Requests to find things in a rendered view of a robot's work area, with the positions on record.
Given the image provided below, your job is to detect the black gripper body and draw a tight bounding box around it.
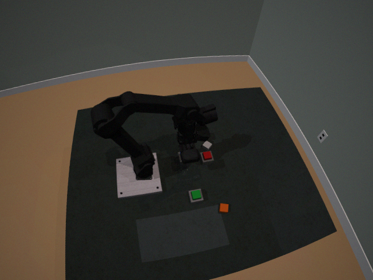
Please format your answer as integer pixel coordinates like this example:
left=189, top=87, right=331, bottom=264
left=177, top=129, right=200, bottom=164

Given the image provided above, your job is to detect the red button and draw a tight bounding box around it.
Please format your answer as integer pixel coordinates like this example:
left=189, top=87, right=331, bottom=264
left=200, top=151, right=214, bottom=165

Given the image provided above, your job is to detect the green button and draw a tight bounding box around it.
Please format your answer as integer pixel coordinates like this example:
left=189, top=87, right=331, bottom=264
left=188, top=189, right=203, bottom=204

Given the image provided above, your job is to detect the orange block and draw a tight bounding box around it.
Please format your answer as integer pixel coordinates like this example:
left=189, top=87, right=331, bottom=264
left=219, top=204, right=228, bottom=213

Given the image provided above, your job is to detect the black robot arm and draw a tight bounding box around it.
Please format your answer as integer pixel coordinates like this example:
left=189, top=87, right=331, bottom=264
left=90, top=91, right=218, bottom=180

